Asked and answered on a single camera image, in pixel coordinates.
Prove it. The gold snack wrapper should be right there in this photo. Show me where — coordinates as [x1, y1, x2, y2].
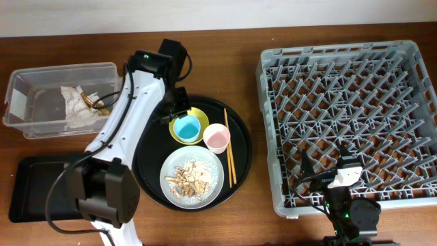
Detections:
[80, 92, 110, 116]

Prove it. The white paper napkin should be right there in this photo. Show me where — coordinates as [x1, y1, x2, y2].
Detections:
[60, 86, 104, 130]

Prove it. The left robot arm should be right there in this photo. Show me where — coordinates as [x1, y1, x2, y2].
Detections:
[64, 39, 191, 245]

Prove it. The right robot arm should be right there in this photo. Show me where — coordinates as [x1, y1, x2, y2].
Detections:
[293, 143, 381, 246]

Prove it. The grey dishwasher rack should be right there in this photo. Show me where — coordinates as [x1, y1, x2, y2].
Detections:
[256, 40, 436, 219]

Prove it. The clear plastic waste bin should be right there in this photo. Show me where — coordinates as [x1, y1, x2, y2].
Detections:
[3, 62, 122, 139]

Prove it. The blue cup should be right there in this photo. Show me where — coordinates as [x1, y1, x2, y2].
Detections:
[173, 115, 201, 144]

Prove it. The yellow bowl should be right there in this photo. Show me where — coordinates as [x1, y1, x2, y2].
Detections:
[169, 107, 209, 145]

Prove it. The pink cup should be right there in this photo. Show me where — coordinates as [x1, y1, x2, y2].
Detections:
[203, 123, 231, 154]

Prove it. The grey plate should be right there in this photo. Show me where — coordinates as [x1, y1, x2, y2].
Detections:
[159, 146, 225, 210]

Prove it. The right wooden chopstick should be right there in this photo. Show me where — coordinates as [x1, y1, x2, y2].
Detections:
[223, 108, 238, 185]

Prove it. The round black serving tray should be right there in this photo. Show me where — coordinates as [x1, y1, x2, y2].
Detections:
[132, 96, 253, 211]

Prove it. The food scraps and rice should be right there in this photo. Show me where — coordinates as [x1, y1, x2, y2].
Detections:
[165, 159, 217, 202]

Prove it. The black rectangular tray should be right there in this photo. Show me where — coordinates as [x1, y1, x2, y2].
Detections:
[9, 153, 82, 223]

